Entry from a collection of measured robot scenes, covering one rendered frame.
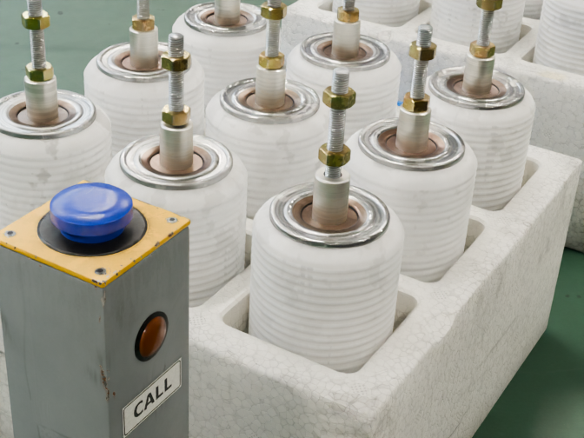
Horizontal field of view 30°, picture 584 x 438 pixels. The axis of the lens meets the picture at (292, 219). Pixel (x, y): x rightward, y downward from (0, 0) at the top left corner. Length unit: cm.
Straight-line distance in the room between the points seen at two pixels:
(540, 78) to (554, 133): 6
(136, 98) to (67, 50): 72
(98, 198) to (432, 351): 27
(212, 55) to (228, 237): 25
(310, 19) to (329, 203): 55
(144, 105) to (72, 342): 34
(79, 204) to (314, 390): 20
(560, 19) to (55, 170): 55
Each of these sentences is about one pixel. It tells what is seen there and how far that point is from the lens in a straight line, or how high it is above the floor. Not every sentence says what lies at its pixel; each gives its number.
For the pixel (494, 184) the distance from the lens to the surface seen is 87.
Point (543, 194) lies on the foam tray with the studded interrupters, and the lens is 89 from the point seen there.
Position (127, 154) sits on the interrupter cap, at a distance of 74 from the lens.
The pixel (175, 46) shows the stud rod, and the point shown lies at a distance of 70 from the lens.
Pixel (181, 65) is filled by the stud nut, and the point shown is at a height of 32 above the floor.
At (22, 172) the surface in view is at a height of 23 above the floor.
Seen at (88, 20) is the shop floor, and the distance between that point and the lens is 166.
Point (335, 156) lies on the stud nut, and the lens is 65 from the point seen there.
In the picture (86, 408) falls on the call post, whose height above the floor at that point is 23.
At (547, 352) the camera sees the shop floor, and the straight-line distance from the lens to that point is 102.
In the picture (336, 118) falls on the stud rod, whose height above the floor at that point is 32.
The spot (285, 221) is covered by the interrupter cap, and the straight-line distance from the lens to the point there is 67.
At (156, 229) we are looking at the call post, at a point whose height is 31.
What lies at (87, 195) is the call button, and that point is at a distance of 54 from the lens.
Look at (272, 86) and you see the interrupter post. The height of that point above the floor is 27.
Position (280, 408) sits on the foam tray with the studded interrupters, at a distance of 68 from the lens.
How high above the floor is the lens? 60
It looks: 31 degrees down
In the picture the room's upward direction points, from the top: 3 degrees clockwise
